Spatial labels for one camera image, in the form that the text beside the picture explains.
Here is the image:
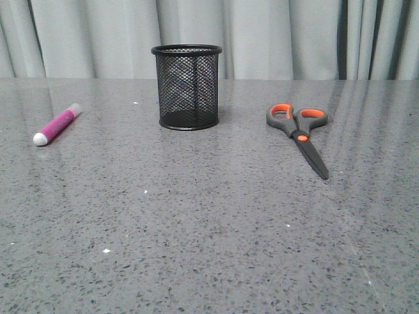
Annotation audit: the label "grey orange scissors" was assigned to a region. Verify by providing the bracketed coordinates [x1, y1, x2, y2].
[266, 103, 329, 179]

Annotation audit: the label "pink highlighter pen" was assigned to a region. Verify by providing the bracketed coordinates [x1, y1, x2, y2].
[33, 103, 82, 147]

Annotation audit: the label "black mesh pen cup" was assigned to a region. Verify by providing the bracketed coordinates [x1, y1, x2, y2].
[151, 44, 222, 131]

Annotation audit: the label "grey curtain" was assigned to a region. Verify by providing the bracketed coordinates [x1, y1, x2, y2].
[1, 1, 418, 80]

